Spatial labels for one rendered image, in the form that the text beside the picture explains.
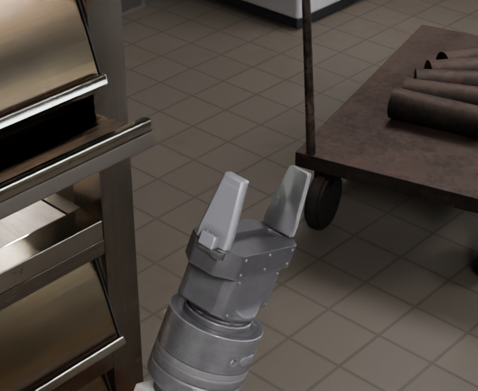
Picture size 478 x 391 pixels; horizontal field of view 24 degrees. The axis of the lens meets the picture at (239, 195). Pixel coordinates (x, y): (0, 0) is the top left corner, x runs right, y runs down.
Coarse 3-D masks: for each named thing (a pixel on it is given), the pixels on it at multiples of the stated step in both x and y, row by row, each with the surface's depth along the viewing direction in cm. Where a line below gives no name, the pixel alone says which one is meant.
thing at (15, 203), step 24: (48, 120) 182; (72, 120) 180; (96, 120) 179; (0, 144) 174; (24, 144) 173; (48, 144) 172; (72, 144) 171; (120, 144) 169; (144, 144) 173; (0, 168) 166; (24, 168) 165; (72, 168) 163; (96, 168) 167; (24, 192) 158; (48, 192) 161; (0, 216) 156
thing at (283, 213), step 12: (288, 168) 101; (300, 168) 101; (288, 180) 101; (300, 180) 101; (276, 192) 102; (288, 192) 101; (300, 192) 101; (276, 204) 102; (288, 204) 102; (300, 204) 101; (264, 216) 103; (276, 216) 102; (288, 216) 102; (276, 228) 102; (288, 228) 102
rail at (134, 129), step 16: (128, 128) 170; (144, 128) 172; (96, 144) 166; (112, 144) 168; (64, 160) 162; (80, 160) 164; (16, 176) 158; (32, 176) 158; (48, 176) 160; (0, 192) 155; (16, 192) 157
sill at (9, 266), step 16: (48, 224) 193; (64, 224) 193; (80, 224) 193; (96, 224) 193; (16, 240) 189; (32, 240) 189; (48, 240) 189; (64, 240) 189; (80, 240) 192; (96, 240) 195; (0, 256) 185; (16, 256) 185; (32, 256) 185; (48, 256) 187; (64, 256) 190; (0, 272) 181; (16, 272) 183; (32, 272) 186; (0, 288) 182
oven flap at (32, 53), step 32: (0, 0) 165; (32, 0) 168; (64, 0) 172; (0, 32) 165; (32, 32) 169; (64, 32) 173; (0, 64) 165; (32, 64) 169; (64, 64) 173; (0, 96) 165; (32, 96) 169; (64, 96) 171; (0, 128) 163
